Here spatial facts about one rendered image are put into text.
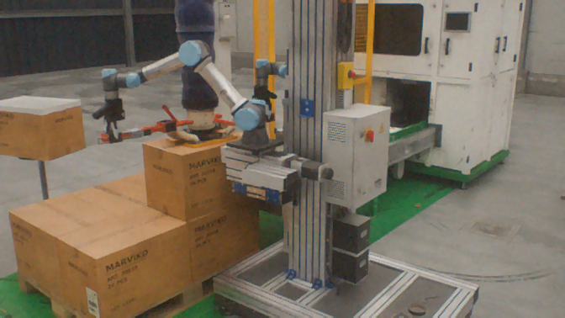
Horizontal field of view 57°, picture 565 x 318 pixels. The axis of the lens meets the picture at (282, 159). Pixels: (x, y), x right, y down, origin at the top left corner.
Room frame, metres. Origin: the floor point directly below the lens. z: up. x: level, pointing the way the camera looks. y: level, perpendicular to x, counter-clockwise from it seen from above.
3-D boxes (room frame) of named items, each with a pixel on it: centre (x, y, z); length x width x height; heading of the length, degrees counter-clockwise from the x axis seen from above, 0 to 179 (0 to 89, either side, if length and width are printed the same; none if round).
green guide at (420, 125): (4.44, -0.93, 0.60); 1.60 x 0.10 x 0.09; 140
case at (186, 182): (3.16, 0.50, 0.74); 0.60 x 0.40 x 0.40; 137
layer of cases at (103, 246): (3.13, 0.92, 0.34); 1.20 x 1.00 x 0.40; 140
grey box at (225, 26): (4.61, 0.48, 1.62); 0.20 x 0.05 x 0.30; 140
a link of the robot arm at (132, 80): (2.74, 0.80, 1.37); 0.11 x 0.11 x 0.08; 80
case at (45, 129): (4.08, 1.97, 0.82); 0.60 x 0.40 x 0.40; 69
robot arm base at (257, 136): (2.74, 0.15, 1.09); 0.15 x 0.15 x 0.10
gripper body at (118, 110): (2.75, 0.90, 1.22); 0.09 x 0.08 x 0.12; 136
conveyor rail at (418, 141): (4.14, -0.74, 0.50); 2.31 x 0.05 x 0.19; 140
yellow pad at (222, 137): (3.10, 0.43, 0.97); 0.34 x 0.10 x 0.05; 136
